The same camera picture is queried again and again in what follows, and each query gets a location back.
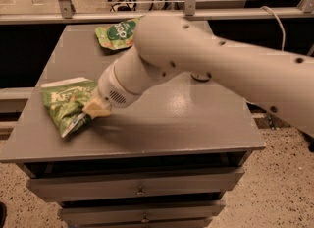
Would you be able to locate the upper grey drawer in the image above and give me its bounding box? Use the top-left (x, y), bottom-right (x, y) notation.
top-left (26, 167), bottom-right (244, 202)

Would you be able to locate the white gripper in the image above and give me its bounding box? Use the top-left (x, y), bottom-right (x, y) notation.
top-left (82, 63), bottom-right (139, 118)

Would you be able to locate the white cable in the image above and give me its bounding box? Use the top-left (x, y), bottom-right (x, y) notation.
top-left (259, 5), bottom-right (287, 52)

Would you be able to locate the lower grey drawer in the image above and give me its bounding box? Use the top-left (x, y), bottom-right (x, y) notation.
top-left (60, 200), bottom-right (225, 226)

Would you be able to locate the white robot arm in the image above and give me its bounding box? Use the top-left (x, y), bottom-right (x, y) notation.
top-left (83, 12), bottom-right (314, 136)

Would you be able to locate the silver green soda can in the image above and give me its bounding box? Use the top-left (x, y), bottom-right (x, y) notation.
top-left (191, 73), bottom-right (211, 83)

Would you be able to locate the grey drawer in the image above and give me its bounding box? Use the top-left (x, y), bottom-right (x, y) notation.
top-left (26, 167), bottom-right (244, 202)
top-left (60, 200), bottom-right (225, 226)

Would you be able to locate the grey drawer cabinet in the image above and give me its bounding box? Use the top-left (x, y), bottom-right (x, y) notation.
top-left (0, 20), bottom-right (267, 228)

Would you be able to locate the green snack pouch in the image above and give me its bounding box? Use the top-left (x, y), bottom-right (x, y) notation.
top-left (95, 17), bottom-right (141, 50)

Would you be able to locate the metal railing frame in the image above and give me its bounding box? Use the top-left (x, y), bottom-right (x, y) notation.
top-left (0, 0), bottom-right (314, 26)

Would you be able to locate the green Kettle jalapeno chip bag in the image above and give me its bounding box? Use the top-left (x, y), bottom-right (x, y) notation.
top-left (41, 77), bottom-right (97, 138)

